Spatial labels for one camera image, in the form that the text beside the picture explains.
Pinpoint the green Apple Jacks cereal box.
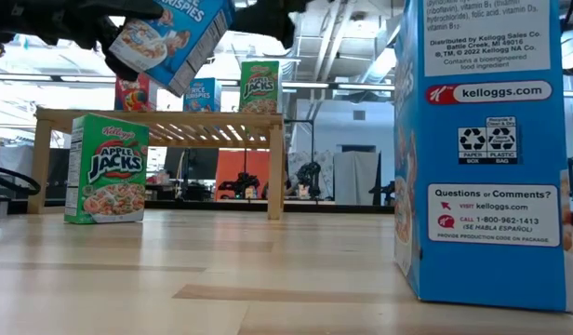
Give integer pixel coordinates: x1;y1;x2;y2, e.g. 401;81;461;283
238;60;281;114
64;114;151;225

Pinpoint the blue Rice Krispies cereal box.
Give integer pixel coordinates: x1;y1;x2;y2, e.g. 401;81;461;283
393;0;573;314
108;0;237;98
182;77;222;113

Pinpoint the black aluminium rig frame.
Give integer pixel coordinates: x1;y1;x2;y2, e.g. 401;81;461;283
7;198;395;216

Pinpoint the black monitor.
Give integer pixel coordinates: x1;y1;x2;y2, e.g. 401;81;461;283
164;147;220;181

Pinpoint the black looped cable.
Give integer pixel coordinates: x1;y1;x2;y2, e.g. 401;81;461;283
0;164;42;196

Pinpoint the grey draped cover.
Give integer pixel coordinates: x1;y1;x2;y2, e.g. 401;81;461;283
333;151;381;207

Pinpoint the orange panel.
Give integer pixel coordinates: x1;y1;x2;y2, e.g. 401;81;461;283
215;149;272;202

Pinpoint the wooden slatted shelf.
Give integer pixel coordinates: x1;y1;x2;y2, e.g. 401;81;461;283
27;107;286;221

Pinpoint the red Froot Loops cereal box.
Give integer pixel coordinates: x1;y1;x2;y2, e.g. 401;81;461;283
113;74;158;112

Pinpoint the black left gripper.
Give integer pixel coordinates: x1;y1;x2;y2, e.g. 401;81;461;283
0;0;165;83

